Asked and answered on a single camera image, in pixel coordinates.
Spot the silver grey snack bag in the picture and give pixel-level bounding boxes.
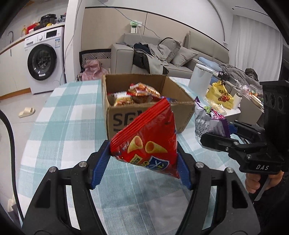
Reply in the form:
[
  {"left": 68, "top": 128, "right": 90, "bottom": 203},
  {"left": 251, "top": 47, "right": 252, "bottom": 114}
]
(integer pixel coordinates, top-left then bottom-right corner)
[{"left": 195, "top": 97, "right": 230, "bottom": 144}]

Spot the red cone snack bag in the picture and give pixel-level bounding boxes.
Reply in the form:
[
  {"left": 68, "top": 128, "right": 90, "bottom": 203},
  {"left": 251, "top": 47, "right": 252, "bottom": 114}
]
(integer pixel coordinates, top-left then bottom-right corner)
[{"left": 110, "top": 98, "right": 179, "bottom": 179}]

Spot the red white snack bag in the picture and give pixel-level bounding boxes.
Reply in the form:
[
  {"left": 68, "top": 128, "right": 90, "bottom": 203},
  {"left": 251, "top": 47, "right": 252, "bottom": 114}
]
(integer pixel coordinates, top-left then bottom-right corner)
[{"left": 127, "top": 83, "right": 161, "bottom": 104}]

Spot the orange white noodle snack bag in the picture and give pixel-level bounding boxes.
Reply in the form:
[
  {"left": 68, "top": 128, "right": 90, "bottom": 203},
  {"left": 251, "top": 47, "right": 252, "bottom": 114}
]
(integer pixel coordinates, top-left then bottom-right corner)
[{"left": 107, "top": 91, "right": 135, "bottom": 107}]

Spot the person's right hand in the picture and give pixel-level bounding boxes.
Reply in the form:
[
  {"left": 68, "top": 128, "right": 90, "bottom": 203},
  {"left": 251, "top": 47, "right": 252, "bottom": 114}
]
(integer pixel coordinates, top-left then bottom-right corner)
[{"left": 244, "top": 170, "right": 285, "bottom": 193}]

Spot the yellow plastic bag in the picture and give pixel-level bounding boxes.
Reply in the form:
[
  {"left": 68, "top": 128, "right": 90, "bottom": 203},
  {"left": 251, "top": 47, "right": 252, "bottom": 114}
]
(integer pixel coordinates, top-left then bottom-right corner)
[{"left": 206, "top": 81, "right": 234, "bottom": 109}]

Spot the brown cardboard box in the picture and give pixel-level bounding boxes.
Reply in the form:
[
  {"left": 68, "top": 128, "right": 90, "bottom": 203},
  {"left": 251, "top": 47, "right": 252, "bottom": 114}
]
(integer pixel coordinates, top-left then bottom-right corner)
[{"left": 101, "top": 74, "right": 195, "bottom": 139}]

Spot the white cylindrical kettle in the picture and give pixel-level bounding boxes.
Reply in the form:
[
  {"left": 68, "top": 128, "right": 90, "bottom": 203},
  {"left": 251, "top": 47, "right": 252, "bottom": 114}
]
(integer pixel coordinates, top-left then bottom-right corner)
[{"left": 188, "top": 64, "right": 213, "bottom": 99}]

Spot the grey sofa cushion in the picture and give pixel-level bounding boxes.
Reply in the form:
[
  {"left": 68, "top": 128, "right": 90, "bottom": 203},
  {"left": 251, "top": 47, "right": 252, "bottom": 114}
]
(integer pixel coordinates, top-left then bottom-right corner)
[{"left": 171, "top": 46, "right": 198, "bottom": 67}]

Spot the teal plaid tablecloth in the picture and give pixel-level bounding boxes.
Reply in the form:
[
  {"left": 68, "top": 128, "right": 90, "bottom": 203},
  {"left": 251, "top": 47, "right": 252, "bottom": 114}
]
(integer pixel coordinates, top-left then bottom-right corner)
[{"left": 17, "top": 76, "right": 249, "bottom": 235}]

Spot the beige slipper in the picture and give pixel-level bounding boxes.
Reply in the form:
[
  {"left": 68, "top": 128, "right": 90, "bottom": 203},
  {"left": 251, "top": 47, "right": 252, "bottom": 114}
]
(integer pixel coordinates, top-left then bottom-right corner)
[{"left": 18, "top": 107, "right": 35, "bottom": 118}]

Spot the pile of grey clothes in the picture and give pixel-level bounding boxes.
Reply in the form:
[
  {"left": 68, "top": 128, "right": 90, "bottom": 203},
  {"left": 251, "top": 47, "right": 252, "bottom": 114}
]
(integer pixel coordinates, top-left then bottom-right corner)
[{"left": 133, "top": 43, "right": 171, "bottom": 75}]

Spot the grey fabric sofa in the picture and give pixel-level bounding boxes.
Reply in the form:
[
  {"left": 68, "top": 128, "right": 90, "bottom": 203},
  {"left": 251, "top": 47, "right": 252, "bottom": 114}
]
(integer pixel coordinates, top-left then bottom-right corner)
[{"left": 110, "top": 30, "right": 229, "bottom": 79}]

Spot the pink cloth bundle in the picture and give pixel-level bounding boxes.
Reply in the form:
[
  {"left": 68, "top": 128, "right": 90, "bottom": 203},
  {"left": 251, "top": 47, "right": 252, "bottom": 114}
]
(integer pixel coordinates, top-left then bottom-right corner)
[{"left": 79, "top": 60, "right": 110, "bottom": 81}]

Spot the black patterned chair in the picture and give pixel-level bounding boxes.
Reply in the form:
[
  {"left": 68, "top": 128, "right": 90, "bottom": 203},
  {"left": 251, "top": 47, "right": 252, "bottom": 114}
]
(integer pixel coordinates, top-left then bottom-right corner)
[{"left": 79, "top": 48, "right": 111, "bottom": 71}]

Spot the white front-load washing machine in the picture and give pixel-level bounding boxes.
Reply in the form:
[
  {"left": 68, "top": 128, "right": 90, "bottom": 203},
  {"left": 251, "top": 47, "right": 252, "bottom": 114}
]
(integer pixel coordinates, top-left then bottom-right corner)
[{"left": 24, "top": 25, "right": 66, "bottom": 94}]

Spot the black cable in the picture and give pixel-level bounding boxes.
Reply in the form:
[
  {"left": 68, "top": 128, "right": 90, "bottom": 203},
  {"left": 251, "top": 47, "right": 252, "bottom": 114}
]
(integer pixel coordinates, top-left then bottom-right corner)
[{"left": 0, "top": 109, "right": 25, "bottom": 223}]

